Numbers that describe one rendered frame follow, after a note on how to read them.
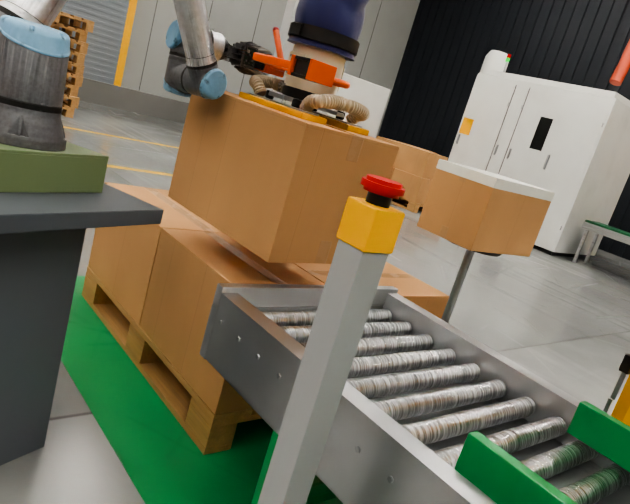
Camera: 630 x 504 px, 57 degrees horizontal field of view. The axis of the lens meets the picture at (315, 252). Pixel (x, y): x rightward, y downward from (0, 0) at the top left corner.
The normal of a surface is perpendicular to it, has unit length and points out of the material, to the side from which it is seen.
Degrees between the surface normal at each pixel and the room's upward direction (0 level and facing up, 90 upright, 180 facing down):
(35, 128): 68
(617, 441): 90
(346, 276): 90
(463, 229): 90
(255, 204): 90
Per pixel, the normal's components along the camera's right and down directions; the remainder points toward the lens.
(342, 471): -0.75, -0.05
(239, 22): 0.63, 0.37
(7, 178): 0.84, 0.36
